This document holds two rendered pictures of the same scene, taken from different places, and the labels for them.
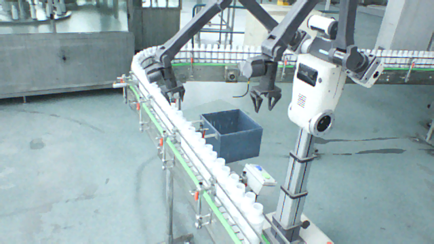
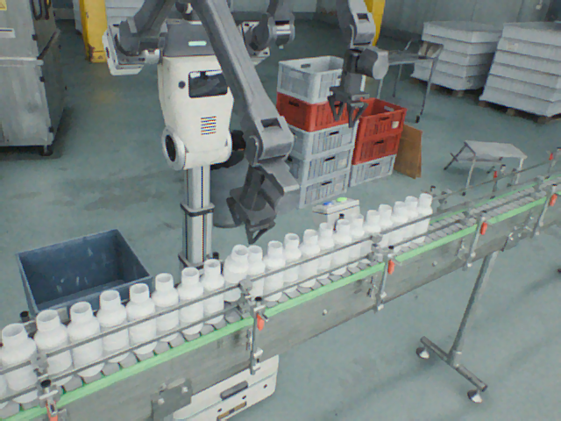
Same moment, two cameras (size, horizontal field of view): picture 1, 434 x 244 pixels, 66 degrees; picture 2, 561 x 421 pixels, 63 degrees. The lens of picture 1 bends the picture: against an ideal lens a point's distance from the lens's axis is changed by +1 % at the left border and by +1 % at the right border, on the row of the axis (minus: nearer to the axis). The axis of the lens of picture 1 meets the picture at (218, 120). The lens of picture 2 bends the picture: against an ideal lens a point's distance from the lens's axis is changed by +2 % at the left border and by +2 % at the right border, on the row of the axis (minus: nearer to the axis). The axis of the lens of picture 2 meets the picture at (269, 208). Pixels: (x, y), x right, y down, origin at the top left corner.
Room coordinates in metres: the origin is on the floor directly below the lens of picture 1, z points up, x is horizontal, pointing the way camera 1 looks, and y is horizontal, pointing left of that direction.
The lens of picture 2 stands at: (1.56, 1.08, 1.80)
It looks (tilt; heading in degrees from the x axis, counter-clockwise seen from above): 29 degrees down; 262
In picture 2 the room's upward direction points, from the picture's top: 5 degrees clockwise
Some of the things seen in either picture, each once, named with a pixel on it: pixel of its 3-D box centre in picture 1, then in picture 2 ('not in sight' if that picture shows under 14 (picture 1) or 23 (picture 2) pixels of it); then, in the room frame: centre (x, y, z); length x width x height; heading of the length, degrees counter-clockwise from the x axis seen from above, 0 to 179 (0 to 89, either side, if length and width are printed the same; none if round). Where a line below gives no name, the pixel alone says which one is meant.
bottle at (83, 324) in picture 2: (161, 105); (85, 338); (1.82, 0.36, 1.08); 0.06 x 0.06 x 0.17
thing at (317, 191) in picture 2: not in sight; (308, 181); (0.75, -2.47, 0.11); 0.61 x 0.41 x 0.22; 35
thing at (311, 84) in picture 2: not in sight; (322, 78); (0.75, -2.47, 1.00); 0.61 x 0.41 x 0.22; 36
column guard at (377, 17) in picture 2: not in sight; (370, 26); (-1.83, -9.68, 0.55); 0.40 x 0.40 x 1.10; 29
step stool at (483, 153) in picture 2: not in sight; (483, 163); (-0.96, -2.72, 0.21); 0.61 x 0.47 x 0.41; 82
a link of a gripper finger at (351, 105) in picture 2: (260, 101); (350, 110); (1.19, -0.16, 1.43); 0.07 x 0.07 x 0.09; 29
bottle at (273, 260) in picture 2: (190, 143); (273, 270); (1.41, 0.13, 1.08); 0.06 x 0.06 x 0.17
